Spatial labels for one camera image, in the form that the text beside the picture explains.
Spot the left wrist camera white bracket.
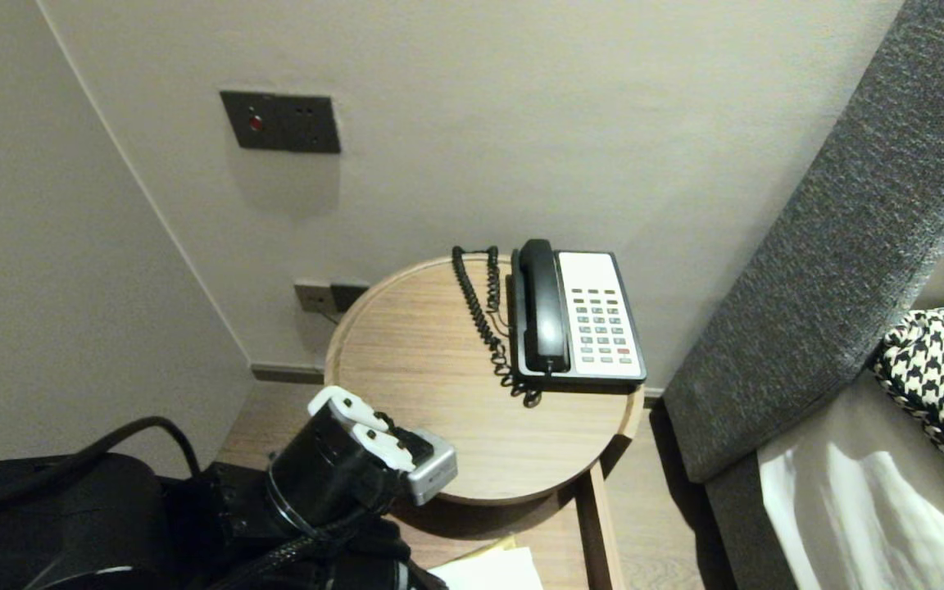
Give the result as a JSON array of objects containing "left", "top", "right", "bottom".
[{"left": 306, "top": 387, "right": 458, "bottom": 506}]

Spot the black wall socket plate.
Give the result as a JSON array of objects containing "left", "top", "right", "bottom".
[{"left": 331, "top": 284, "right": 370, "bottom": 314}]

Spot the gold tissue box white tissue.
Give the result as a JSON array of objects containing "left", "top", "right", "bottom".
[{"left": 427, "top": 537, "right": 545, "bottom": 590}]

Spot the dark wall switch panel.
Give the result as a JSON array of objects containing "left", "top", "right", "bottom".
[{"left": 220, "top": 91, "right": 342, "bottom": 155}]

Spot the grey wall socket plate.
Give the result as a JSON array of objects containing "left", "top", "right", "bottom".
[{"left": 294, "top": 281, "right": 334, "bottom": 315}]

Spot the round wooden side table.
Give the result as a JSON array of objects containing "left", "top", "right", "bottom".
[{"left": 324, "top": 256, "right": 646, "bottom": 506}]

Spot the grey fabric bed base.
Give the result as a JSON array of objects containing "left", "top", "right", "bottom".
[{"left": 703, "top": 455, "right": 797, "bottom": 590}]

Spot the black coiled telephone cord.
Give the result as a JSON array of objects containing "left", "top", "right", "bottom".
[{"left": 451, "top": 246, "right": 542, "bottom": 407}]

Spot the grey fabric headboard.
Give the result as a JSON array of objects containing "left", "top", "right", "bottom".
[{"left": 662, "top": 0, "right": 944, "bottom": 484}]

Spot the black telephone handset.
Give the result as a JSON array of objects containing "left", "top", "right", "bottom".
[{"left": 517, "top": 238, "right": 570, "bottom": 374}]

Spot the white and black telephone base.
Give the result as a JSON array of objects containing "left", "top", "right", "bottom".
[{"left": 508, "top": 250, "right": 647, "bottom": 384}]

